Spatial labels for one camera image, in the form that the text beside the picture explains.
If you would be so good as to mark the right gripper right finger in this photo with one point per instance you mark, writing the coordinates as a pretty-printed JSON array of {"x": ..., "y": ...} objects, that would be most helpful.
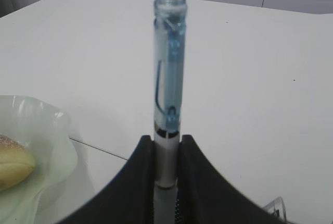
[{"x": 205, "y": 196}]

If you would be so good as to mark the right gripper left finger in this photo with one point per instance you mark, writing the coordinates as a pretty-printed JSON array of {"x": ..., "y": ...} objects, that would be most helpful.
[{"x": 128, "y": 197}]

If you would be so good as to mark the clear plastic ruler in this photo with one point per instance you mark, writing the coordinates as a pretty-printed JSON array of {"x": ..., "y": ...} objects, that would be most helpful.
[{"x": 277, "y": 209}]

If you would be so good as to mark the yellow bread loaf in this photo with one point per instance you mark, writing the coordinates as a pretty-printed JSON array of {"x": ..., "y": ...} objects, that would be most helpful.
[{"x": 17, "y": 163}]

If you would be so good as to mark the blue grey pen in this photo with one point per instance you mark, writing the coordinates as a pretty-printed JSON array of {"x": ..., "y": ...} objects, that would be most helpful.
[{"x": 169, "y": 33}]

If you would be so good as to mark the pale green glass plate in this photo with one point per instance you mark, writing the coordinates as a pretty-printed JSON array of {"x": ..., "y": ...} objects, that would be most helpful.
[{"x": 43, "y": 129}]

